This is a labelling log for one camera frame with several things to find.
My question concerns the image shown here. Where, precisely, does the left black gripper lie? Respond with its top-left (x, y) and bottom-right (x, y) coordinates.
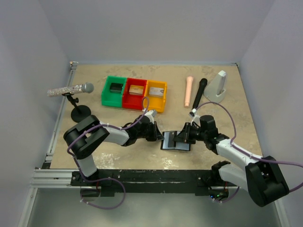
top-left (136, 122), bottom-right (163, 142)

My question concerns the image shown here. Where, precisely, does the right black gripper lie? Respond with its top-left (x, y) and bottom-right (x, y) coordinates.
top-left (173, 122), bottom-right (208, 144)

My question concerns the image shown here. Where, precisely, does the grey credit card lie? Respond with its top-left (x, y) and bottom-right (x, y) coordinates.
top-left (162, 131), bottom-right (177, 149)

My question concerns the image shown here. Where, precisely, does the black leather card holder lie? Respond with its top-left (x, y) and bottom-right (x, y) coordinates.
top-left (160, 131), bottom-right (191, 151)

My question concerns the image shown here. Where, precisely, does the yellow plastic bin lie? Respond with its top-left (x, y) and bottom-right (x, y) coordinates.
top-left (144, 80), bottom-right (167, 113)

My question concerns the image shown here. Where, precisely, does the red plastic bin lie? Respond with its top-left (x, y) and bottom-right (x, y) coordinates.
top-left (122, 78), bottom-right (147, 110)

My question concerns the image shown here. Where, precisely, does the green plastic bin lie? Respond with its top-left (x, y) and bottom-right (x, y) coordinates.
top-left (101, 76), bottom-right (127, 108)

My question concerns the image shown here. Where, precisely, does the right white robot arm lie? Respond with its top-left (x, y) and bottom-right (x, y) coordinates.
top-left (174, 115), bottom-right (290, 207)

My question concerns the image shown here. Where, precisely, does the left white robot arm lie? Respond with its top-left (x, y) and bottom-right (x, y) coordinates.
top-left (63, 114), bottom-right (164, 185)

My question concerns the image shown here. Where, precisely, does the silver card in yellow bin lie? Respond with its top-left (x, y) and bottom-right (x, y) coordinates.
top-left (149, 87), bottom-right (164, 97)

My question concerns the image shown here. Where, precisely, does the card in red bin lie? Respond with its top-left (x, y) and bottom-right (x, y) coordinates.
top-left (129, 85), bottom-right (144, 96)

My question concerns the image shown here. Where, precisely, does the grey wedge stand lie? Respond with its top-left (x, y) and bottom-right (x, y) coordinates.
top-left (204, 70), bottom-right (227, 103)

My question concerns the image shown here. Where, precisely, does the black microphone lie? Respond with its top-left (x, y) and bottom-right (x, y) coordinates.
top-left (192, 78), bottom-right (208, 109)

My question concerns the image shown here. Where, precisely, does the pink microphone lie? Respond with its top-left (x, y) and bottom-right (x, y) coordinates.
top-left (184, 76), bottom-right (194, 108)

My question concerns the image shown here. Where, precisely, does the black item in green bin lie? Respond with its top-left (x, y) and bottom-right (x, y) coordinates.
top-left (109, 83), bottom-right (123, 94)

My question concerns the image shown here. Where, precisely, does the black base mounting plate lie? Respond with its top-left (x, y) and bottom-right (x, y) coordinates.
top-left (71, 169), bottom-right (234, 197)

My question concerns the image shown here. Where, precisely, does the glitter silver microphone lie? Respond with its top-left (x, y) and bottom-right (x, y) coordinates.
top-left (47, 82), bottom-right (94, 97)

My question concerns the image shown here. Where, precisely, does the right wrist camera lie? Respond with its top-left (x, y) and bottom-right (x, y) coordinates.
top-left (189, 108), bottom-right (200, 125)

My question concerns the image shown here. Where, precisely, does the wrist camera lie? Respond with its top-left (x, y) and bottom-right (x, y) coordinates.
top-left (143, 109), bottom-right (157, 121)
top-left (189, 108), bottom-right (200, 125)

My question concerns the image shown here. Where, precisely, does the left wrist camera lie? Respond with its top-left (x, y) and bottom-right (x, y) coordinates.
top-left (143, 109), bottom-right (157, 121)

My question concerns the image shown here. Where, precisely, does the aluminium frame rail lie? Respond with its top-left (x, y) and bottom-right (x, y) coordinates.
top-left (18, 61), bottom-right (78, 227)

